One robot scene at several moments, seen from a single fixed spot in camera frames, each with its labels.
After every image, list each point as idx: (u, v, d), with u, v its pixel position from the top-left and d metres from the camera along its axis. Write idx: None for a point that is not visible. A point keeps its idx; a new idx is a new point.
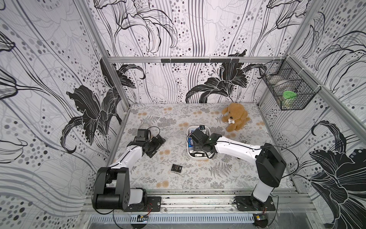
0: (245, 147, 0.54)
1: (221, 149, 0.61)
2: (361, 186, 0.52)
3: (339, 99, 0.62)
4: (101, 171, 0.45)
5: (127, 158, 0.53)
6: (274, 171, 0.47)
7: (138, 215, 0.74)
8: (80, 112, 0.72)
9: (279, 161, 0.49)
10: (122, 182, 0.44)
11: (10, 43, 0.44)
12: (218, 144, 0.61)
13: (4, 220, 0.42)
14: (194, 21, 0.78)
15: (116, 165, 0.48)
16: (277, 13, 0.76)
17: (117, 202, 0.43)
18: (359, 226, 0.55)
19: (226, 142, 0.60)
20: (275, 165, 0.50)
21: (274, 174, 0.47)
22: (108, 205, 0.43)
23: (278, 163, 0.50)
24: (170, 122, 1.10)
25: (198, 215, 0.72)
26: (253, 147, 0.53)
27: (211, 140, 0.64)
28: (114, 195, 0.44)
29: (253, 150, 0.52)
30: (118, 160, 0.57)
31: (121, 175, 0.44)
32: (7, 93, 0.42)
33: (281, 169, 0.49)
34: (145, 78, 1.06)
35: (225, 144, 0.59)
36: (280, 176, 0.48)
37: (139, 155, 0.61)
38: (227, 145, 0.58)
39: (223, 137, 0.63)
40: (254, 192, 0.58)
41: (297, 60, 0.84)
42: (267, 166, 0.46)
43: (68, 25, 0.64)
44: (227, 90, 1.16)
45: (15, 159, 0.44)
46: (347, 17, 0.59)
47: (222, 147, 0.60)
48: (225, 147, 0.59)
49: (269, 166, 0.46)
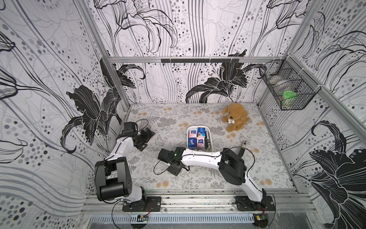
0: (208, 157, 0.57)
1: (188, 162, 0.63)
2: (361, 186, 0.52)
3: (339, 99, 0.62)
4: (99, 163, 0.46)
5: (121, 148, 0.54)
6: (235, 171, 0.52)
7: (138, 215, 0.74)
8: (80, 112, 0.72)
9: (238, 161, 0.57)
10: (123, 170, 0.45)
11: (10, 43, 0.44)
12: (183, 159, 0.62)
13: (3, 220, 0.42)
14: (194, 21, 0.78)
15: (112, 157, 0.49)
16: (277, 13, 0.76)
17: (123, 189, 0.45)
18: (359, 226, 0.55)
19: (190, 154, 0.62)
20: (235, 166, 0.56)
21: (236, 174, 0.52)
22: (115, 193, 0.44)
23: (237, 163, 0.56)
24: (170, 121, 1.10)
25: (198, 215, 0.72)
26: (214, 154, 0.57)
27: (176, 156, 0.65)
28: (118, 183, 0.45)
29: (215, 158, 0.56)
30: (114, 152, 0.53)
31: (121, 164, 0.45)
32: (7, 93, 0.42)
33: (241, 168, 0.55)
34: (145, 78, 1.06)
35: (190, 157, 0.61)
36: (242, 174, 0.54)
37: (132, 144, 0.63)
38: (192, 158, 0.60)
39: (187, 150, 0.64)
40: (248, 195, 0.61)
41: (297, 60, 0.84)
42: (228, 170, 0.50)
43: (67, 25, 0.64)
44: (227, 90, 1.16)
45: (15, 159, 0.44)
46: (347, 17, 0.59)
47: (188, 161, 0.62)
48: (190, 160, 0.61)
49: (230, 169, 0.51)
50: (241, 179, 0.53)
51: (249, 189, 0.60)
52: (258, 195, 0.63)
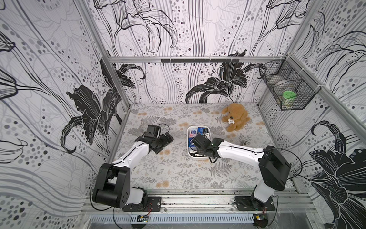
0: (248, 151, 0.53)
1: (223, 153, 0.61)
2: (361, 186, 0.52)
3: (339, 99, 0.62)
4: (104, 166, 0.45)
5: (132, 155, 0.53)
6: (279, 174, 0.46)
7: (138, 215, 0.74)
8: (80, 112, 0.72)
9: (284, 164, 0.49)
10: (122, 182, 0.43)
11: (10, 43, 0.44)
12: (219, 150, 0.61)
13: (4, 220, 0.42)
14: (194, 21, 0.78)
15: (118, 163, 0.48)
16: (277, 13, 0.76)
17: (115, 201, 0.43)
18: (359, 226, 0.55)
19: (228, 146, 0.60)
20: (279, 168, 0.49)
21: (280, 178, 0.46)
22: (106, 202, 0.43)
23: (282, 165, 0.50)
24: (170, 121, 1.10)
25: (198, 215, 0.72)
26: (255, 150, 0.52)
27: (213, 144, 0.65)
28: (113, 192, 0.44)
29: (255, 153, 0.51)
30: (122, 158, 0.51)
31: (123, 175, 0.44)
32: (7, 93, 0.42)
33: (286, 172, 0.48)
34: (145, 78, 1.06)
35: (227, 149, 0.59)
36: (286, 180, 0.47)
37: (146, 152, 0.61)
38: (229, 150, 0.58)
39: (225, 142, 0.62)
40: (255, 191, 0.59)
41: (297, 60, 0.84)
42: (269, 168, 0.45)
43: (67, 25, 0.64)
44: (227, 90, 1.16)
45: (15, 159, 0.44)
46: (347, 17, 0.59)
47: (225, 152, 0.60)
48: (228, 151, 0.58)
49: (273, 169, 0.46)
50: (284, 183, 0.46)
51: (265, 189, 0.58)
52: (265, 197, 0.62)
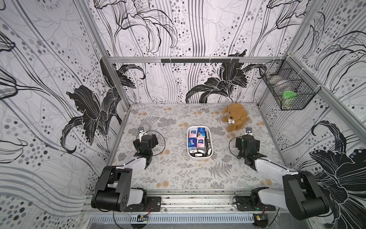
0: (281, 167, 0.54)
1: (260, 165, 0.63)
2: (361, 186, 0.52)
3: (339, 99, 0.62)
4: (106, 168, 0.47)
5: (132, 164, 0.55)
6: (304, 200, 0.43)
7: (138, 215, 0.74)
8: (80, 112, 0.72)
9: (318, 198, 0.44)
10: (124, 182, 0.45)
11: (10, 43, 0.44)
12: (258, 160, 0.64)
13: (4, 220, 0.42)
14: (194, 22, 0.78)
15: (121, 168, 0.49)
16: (277, 13, 0.76)
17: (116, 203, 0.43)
18: (359, 226, 0.55)
19: (267, 160, 0.61)
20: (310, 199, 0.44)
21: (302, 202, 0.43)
22: (107, 203, 0.43)
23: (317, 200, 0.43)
24: (170, 122, 1.10)
25: (198, 215, 0.72)
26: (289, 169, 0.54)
27: (253, 156, 0.68)
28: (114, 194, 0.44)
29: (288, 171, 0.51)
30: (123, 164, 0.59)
31: (125, 175, 0.46)
32: (7, 93, 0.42)
33: (315, 203, 0.43)
34: (145, 78, 1.06)
35: (264, 161, 0.61)
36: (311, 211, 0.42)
37: (145, 165, 0.65)
38: (266, 162, 0.60)
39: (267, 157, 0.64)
40: (259, 192, 0.67)
41: (297, 60, 0.84)
42: (296, 190, 0.44)
43: (67, 25, 0.64)
44: (227, 90, 1.16)
45: (15, 159, 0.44)
46: (347, 17, 0.59)
47: (261, 163, 0.62)
48: (264, 163, 0.61)
49: (299, 190, 0.44)
50: (307, 212, 0.42)
51: (277, 199, 0.55)
52: (267, 201, 0.63)
